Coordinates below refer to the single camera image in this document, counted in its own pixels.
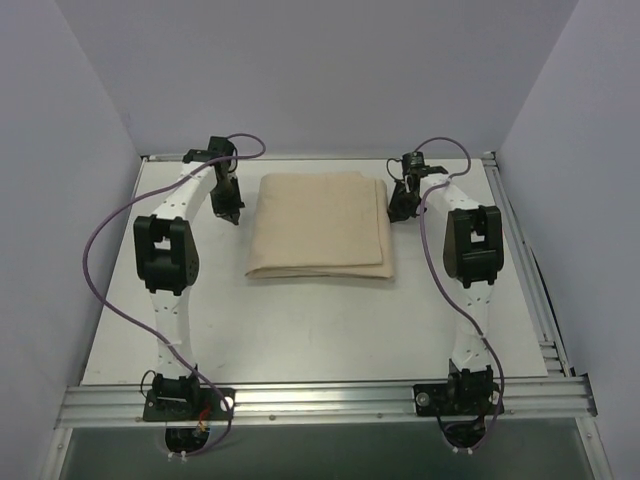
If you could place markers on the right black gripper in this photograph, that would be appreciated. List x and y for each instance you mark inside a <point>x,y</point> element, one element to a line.
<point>400,204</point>

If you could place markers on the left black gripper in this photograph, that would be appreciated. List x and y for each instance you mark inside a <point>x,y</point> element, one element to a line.
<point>226,201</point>

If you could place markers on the beige wrapping cloth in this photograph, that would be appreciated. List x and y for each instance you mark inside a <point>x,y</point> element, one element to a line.
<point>321,224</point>

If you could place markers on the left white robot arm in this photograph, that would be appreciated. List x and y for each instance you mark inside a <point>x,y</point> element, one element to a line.
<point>167,260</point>

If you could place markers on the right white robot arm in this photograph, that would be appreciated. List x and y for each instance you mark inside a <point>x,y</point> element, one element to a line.
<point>465,253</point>

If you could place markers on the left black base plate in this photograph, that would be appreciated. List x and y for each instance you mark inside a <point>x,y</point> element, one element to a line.
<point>207,406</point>

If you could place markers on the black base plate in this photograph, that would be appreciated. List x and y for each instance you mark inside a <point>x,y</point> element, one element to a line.
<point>207,406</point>
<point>440,399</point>

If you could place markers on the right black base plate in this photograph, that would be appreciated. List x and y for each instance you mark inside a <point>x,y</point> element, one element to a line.
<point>440,399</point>

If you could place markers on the right aluminium side rail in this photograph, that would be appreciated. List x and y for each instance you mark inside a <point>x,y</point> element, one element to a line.
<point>535,294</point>

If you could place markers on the aluminium front rail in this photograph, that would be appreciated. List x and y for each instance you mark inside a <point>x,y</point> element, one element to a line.
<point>329,403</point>

